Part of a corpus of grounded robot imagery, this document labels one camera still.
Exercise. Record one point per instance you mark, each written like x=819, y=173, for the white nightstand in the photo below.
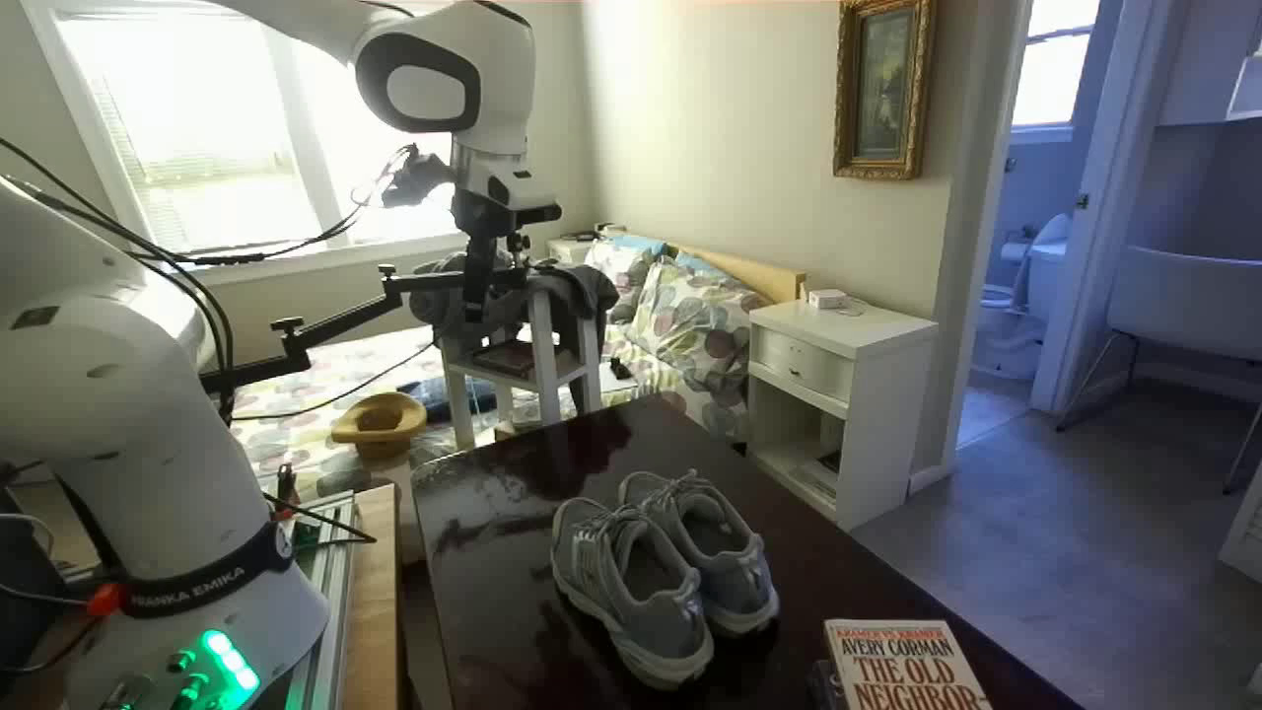
x=843, y=396

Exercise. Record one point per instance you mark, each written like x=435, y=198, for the red black clamp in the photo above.
x=295, y=507

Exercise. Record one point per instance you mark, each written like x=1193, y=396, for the bed with floral bedding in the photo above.
x=684, y=330

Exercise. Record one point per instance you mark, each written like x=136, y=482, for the light wooden headboard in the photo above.
x=763, y=275

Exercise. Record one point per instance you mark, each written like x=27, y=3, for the white toilet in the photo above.
x=1032, y=301

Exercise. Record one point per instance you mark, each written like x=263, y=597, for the paperback book orange title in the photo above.
x=907, y=672

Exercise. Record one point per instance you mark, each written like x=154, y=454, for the dark grey cloth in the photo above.
x=577, y=294

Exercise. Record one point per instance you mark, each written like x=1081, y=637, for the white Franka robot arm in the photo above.
x=132, y=434

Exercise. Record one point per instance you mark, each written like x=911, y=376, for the yellow bowl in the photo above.
x=382, y=424

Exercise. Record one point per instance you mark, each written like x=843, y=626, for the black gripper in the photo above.
x=491, y=234

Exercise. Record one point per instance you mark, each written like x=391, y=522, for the small window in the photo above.
x=1056, y=66

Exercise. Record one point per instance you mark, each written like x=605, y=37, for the gold framed painting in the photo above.
x=884, y=84

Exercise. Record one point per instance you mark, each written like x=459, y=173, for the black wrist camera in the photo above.
x=420, y=180

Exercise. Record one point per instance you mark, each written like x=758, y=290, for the white open door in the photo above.
x=1098, y=198

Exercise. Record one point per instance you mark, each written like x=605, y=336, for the small white box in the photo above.
x=827, y=301

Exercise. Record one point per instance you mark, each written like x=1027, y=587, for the dark blue cloth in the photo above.
x=429, y=399

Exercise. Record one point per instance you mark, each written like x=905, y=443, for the large bright window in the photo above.
x=224, y=132

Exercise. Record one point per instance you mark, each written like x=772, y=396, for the wooden board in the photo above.
x=376, y=606

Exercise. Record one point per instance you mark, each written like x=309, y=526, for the small black camera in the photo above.
x=539, y=211

